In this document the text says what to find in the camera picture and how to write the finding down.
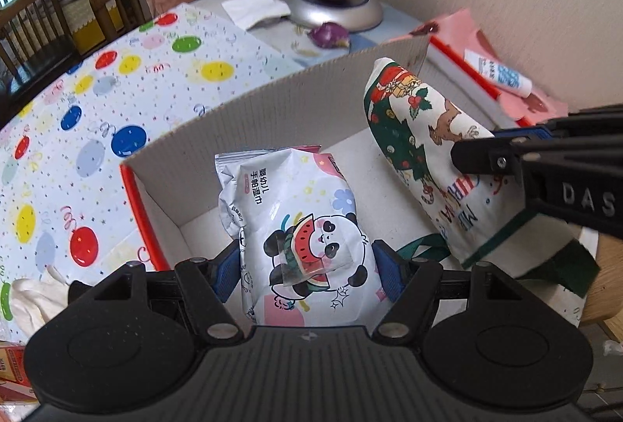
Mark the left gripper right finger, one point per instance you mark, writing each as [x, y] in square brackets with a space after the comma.
[413, 289]

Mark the white tissue paper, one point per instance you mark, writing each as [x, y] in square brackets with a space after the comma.
[245, 14]

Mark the purple onion piece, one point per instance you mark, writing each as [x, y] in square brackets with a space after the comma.
[330, 36]

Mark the wooden slatted chair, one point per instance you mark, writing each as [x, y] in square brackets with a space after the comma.
[37, 46]

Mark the christmas print fabric bag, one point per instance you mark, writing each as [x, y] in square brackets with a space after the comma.
[480, 217]

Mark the white blue tube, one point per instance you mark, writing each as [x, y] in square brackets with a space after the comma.
[499, 75]

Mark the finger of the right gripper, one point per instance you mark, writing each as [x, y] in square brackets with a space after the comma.
[497, 156]

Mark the white cloth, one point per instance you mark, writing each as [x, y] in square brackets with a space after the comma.
[33, 303]

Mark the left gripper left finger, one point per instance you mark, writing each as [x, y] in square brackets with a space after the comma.
[206, 286]

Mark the panda wet wipes pack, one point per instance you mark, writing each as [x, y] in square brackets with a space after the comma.
[305, 260]

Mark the balloon print tablecloth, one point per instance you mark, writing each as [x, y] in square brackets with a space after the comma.
[63, 203]

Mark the red cardboard box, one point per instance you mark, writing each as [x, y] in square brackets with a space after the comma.
[173, 187]

